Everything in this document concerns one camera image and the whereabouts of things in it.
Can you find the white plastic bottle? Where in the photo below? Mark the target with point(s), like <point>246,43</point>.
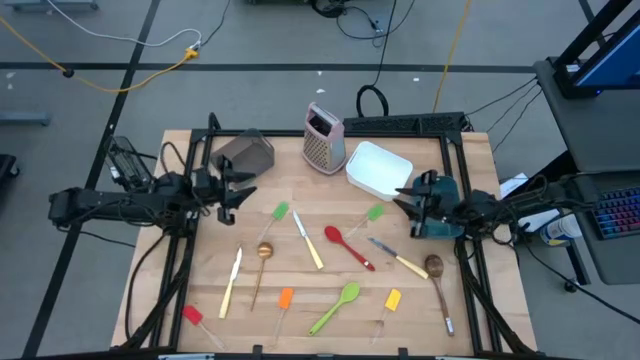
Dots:
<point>560,229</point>

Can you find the pink steel box grater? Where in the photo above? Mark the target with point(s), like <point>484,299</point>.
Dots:
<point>322,150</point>

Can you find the red silicone spatula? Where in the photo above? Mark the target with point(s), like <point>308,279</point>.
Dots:
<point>192,315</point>

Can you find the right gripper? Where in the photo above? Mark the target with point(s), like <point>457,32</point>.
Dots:
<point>432,200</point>

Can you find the grey translucent plastic bin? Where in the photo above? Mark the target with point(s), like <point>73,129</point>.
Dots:
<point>250,152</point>

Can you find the gold metal spoon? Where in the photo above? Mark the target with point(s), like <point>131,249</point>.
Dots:
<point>265,250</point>

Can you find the black aluminium table frame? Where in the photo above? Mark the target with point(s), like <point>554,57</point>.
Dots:
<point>400,134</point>

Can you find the brown wooden spoon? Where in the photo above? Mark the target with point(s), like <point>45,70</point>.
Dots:
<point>434,266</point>

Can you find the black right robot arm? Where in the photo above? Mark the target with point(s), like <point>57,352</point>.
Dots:
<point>525,200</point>

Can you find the green silicone spatula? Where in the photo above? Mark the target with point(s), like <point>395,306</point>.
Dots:
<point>375,213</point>
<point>280,210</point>

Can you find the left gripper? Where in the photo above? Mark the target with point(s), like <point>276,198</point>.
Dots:
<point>210,185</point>

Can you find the grey table foot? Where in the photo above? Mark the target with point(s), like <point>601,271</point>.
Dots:
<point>50,5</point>
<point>25,118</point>

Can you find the orange silicone spatula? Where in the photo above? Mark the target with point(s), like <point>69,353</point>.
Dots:
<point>286,298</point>

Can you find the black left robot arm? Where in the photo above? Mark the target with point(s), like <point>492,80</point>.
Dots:
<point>100,205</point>

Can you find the black mesh device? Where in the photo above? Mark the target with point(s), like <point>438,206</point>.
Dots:
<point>125,162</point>

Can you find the grey floor power box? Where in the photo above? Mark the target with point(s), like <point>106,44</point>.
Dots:
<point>376,24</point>

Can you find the yellow silicone spatula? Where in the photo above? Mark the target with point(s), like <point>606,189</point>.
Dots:
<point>393,300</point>

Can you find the lime green silicone spoon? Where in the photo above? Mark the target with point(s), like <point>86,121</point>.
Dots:
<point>349,293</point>

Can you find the backlit computer keyboard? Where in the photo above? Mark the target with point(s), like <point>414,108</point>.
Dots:
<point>620,212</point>

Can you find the white plastic bin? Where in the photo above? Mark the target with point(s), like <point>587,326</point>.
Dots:
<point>377,170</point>

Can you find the red silicone spoon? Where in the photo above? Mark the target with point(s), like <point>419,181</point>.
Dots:
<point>332,233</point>

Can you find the black perforated electronics box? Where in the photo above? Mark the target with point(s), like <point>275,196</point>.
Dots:
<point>405,122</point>

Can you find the grey side desk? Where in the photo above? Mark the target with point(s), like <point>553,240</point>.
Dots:
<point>575,130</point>

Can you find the blue screen monitor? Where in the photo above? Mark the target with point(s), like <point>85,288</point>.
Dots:
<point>617,60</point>

